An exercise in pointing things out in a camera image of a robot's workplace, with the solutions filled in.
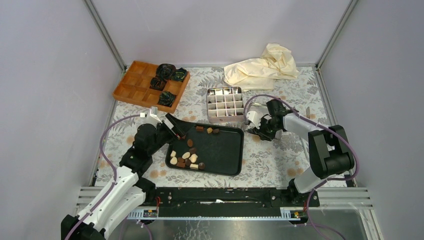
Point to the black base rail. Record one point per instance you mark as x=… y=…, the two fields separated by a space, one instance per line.
x=229 y=203

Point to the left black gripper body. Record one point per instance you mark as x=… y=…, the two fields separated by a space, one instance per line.
x=164 y=136

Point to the dark paper cup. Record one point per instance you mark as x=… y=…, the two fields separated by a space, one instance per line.
x=179 y=75
x=165 y=70
x=157 y=83
x=166 y=99

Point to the cream cloth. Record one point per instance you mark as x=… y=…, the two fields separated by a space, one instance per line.
x=275 y=63

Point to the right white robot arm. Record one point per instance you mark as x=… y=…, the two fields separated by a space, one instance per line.
x=329 y=153

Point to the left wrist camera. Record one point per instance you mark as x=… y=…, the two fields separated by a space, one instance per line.
x=151 y=116

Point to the metal serving tongs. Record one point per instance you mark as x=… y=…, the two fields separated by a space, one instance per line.
x=305 y=127

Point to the floral table mat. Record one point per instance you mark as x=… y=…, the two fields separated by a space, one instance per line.
x=264 y=163

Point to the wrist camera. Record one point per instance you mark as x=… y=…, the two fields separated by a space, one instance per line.
x=151 y=116
x=253 y=119

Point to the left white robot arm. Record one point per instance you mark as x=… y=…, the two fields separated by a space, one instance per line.
x=127 y=189

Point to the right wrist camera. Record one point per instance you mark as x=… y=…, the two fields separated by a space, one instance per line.
x=253 y=119

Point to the silver metal tray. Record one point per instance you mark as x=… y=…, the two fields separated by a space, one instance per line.
x=263 y=110

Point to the pink grid box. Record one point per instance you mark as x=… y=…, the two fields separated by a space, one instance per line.
x=224 y=104

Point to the orange compartment box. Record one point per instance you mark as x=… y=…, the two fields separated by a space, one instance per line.
x=134 y=88

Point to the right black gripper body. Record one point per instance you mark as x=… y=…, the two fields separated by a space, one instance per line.
x=267 y=130

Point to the white oval chocolate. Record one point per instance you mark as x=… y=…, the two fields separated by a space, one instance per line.
x=186 y=155

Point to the black plastic tray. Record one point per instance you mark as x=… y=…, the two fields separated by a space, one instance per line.
x=219 y=148

